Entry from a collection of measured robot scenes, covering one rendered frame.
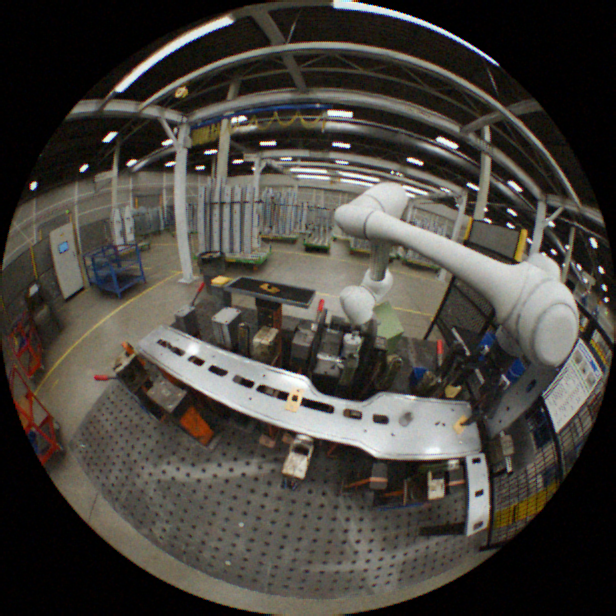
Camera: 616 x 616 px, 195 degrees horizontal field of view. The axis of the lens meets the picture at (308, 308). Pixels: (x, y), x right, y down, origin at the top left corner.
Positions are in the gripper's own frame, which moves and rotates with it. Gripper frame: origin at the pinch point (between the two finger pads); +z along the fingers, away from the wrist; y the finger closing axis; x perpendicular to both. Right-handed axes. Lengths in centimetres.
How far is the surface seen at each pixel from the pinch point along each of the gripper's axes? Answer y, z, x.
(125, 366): 19, 7, -102
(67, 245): -24, -33, -700
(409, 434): 4.2, 13.0, -11.1
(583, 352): 5, -28, 55
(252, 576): 66, 43, -41
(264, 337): -14, 5, -62
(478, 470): 18.2, 13.2, 15.5
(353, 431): 5.5, 12.9, -28.4
